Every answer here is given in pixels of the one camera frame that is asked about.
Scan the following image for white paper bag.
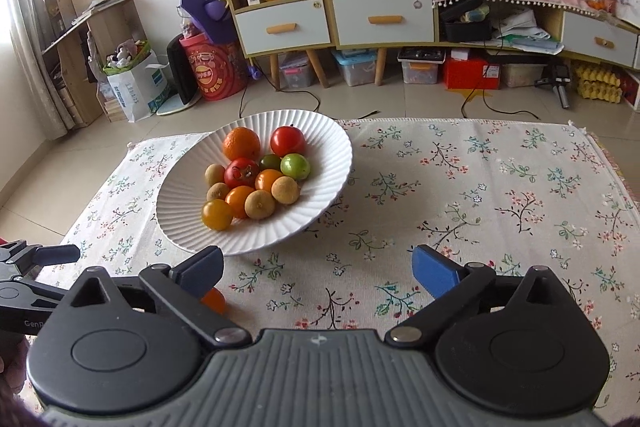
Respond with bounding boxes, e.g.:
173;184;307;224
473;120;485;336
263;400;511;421
102;52;172;124

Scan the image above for floral tablecloth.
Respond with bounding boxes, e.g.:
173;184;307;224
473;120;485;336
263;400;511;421
35;117;640;408

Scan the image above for red cardboard box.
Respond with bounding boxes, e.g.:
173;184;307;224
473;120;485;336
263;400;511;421
442;56;502;90

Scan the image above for small plush toys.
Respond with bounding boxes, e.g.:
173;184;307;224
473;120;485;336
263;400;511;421
103;39;151;70

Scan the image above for beige curtain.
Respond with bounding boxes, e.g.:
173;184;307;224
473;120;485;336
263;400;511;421
6;0;68;142

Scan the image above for black case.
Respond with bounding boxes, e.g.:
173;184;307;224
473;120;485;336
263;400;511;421
439;0;493;42

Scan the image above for white ribbed plate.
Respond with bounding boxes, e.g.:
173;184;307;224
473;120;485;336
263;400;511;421
156;109;353;257

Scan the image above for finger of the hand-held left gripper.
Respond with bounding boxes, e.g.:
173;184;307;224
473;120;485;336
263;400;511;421
0;243;81;280
0;279;68;308

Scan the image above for black tripod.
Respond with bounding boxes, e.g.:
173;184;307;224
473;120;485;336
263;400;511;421
534;63;573;109

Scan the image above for light green plum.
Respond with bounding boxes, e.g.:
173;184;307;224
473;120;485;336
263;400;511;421
280;153;312;180

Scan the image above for black floor cable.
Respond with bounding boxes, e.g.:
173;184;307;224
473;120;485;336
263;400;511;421
239;74;382;120

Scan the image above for yellow cherry tomato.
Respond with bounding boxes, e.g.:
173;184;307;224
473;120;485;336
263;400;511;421
202;199;234;231

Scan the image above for orange green cherry tomato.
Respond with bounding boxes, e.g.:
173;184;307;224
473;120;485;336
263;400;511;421
255;168;284;192

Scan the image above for orange mandarin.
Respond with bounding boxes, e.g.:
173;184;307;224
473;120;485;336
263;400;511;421
222;127;262;162
200;287;227;315

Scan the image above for pile of loose papers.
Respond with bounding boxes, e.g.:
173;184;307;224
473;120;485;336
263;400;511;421
492;6;565;55

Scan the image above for red tomato with stem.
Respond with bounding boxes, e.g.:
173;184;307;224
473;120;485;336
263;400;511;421
224;158;260;189

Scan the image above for person's left hand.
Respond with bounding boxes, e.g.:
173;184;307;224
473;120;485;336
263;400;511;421
0;336;28;400

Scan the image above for clear plastic storage box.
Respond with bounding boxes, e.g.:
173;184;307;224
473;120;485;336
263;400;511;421
500;63;549;88
332;49;379;87
277;52;317;89
397;47;447;85

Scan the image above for black panel on white base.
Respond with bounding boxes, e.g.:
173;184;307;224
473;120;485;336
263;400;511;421
156;34;202;116

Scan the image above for white drawer wooden handle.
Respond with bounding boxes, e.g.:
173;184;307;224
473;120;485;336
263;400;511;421
234;4;332;56
331;0;435;46

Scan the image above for wooden bookshelf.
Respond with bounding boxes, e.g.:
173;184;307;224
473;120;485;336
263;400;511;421
40;0;152;128

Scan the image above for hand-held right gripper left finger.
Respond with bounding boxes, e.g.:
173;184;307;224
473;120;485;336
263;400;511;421
65;246;252;350

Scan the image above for yellow egg cartons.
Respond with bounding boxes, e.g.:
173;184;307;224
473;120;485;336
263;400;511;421
572;61;626;104

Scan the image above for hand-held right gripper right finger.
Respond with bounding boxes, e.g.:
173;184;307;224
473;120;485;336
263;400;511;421
384;244;575;349

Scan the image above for round tan longan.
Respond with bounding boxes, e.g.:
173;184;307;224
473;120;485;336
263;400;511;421
244;190;277;221
271;176;301;204

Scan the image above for low wooden bench cabinet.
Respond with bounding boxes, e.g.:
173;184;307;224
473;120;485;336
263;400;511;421
435;0;640;72

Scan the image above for red snack bucket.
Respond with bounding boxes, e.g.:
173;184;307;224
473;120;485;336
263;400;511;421
179;34;249;102

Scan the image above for white bench drawer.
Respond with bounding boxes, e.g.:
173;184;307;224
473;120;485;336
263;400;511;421
562;12;640;66

